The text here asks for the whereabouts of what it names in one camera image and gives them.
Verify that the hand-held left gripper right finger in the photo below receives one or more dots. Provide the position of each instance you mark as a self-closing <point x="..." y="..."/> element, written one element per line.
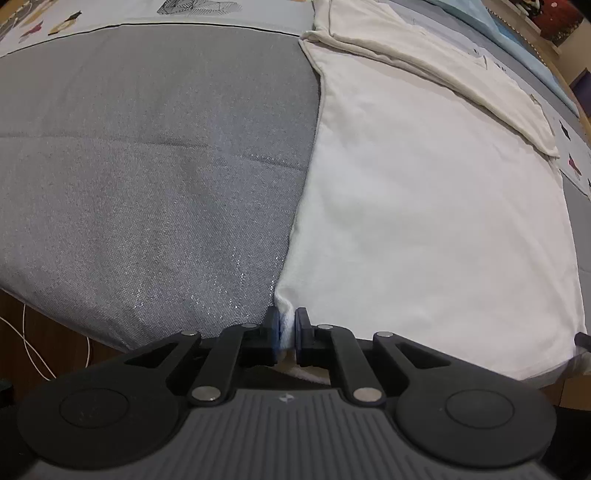
<point x="301" y="328"/>

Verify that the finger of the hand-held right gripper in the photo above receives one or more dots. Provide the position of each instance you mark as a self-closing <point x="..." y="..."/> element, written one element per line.
<point x="584" y="342"/>

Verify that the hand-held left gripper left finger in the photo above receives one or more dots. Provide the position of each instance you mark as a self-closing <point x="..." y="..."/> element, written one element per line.
<point x="273" y="325"/>

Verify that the white long-sleeve shirt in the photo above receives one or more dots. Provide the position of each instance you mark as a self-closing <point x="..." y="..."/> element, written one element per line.
<point x="415" y="207"/>

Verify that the grey printed bed sheet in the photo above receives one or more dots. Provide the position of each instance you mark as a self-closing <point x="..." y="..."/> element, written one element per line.
<point x="138" y="161"/>

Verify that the purple board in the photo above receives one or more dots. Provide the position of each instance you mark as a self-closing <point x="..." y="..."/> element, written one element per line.
<point x="582" y="82"/>

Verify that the light blue blanket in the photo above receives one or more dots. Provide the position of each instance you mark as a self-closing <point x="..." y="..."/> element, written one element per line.
<point x="489" y="14"/>

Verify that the wooden bed frame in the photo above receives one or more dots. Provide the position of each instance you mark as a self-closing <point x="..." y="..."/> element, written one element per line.
<point x="565" y="83"/>

